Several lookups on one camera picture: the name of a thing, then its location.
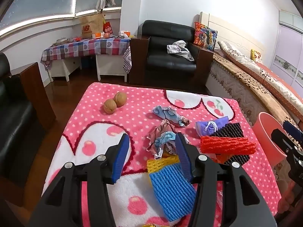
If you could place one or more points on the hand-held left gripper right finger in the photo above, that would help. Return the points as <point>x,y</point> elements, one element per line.
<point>183,156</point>

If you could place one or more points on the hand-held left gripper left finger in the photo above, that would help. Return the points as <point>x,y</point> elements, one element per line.
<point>122,156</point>

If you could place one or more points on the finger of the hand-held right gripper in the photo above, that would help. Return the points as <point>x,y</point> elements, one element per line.
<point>292,130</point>
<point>280,139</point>

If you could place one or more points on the pink plastic bucket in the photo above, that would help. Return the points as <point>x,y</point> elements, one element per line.
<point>265,134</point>

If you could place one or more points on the yellow foam net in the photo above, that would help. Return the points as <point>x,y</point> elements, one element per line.
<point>161,163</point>

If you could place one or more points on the orange wrapper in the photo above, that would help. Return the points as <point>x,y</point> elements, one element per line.
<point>220,157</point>

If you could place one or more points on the blue foam net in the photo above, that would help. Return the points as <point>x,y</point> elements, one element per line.
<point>172,191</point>

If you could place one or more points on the purple face mask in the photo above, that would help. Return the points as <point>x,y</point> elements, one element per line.
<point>208,126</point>

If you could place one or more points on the blue patterned wrapper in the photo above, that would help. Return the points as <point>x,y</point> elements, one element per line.
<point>169,113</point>

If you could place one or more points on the red foam net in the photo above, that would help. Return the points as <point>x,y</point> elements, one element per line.
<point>227,144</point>

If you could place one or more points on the black foam net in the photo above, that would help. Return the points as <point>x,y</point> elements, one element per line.
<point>233,130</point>

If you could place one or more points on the clear red printed wrapper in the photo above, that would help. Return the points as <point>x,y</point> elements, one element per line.
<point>220,198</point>

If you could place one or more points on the golden snack wrapper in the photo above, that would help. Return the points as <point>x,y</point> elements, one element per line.
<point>151,225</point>

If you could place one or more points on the person's right hand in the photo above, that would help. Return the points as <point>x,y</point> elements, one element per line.
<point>288,202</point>

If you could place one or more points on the pink polka-dot blanket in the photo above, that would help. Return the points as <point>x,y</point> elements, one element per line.
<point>142,113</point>

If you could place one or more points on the brown walnut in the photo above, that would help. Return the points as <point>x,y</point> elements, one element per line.
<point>120,98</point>
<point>110,106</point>

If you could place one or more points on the brown leaf-print blanket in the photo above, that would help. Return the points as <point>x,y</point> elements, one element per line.
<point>260,87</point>

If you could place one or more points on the floral pink quilt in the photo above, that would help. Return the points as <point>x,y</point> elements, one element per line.
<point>260,68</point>

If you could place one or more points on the lilac sliding-door wardrobe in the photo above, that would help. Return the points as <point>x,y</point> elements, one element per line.
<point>288,59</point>

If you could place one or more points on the yellow patterned pillow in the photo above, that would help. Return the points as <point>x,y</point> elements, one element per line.
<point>256,54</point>

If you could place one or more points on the white cabinet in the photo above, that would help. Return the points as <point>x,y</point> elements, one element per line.
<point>111,65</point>
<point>62,67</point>

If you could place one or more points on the white grey crumpled clothes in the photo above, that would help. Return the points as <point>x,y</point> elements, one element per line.
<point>180,49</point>

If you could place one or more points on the black leather armchair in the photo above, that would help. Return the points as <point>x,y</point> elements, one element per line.
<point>163,49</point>
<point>14,123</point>

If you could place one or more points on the checked tablecloth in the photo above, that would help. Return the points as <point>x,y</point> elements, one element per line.
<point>90,46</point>

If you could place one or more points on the cream bed headboard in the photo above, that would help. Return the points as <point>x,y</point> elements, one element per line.
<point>227,28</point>

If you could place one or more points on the colourful patterned pillow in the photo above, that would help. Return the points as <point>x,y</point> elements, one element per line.
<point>205,36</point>

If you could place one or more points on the round peach fruit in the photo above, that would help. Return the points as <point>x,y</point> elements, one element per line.
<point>106,35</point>

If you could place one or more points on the white orange box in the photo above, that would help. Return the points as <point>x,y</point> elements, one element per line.
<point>125,33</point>

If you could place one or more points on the small orange box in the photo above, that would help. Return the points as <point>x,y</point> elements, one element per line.
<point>97,35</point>

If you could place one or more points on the red gift bag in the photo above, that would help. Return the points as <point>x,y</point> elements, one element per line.
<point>107,28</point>

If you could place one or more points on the brown paper bag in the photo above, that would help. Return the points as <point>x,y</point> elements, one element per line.
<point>91,27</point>

